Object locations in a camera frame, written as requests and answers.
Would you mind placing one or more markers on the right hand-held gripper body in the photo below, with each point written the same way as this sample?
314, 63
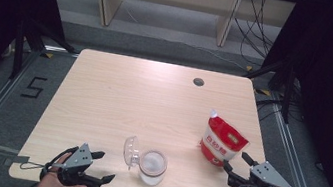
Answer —
267, 177

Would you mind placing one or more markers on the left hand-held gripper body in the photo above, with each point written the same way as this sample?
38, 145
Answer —
78, 156

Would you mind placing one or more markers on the red and white sugar bag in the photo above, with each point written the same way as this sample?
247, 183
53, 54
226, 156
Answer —
224, 139

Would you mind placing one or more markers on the clear glass jar with lid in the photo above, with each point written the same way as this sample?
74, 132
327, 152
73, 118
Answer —
152, 167

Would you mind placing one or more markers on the grey tape strip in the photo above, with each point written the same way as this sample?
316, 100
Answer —
21, 159

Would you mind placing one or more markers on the black metal stand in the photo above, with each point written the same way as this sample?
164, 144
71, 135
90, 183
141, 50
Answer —
17, 56
286, 102

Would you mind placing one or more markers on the yellow floor tape piece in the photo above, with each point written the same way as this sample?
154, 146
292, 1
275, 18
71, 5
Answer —
249, 68
264, 92
48, 55

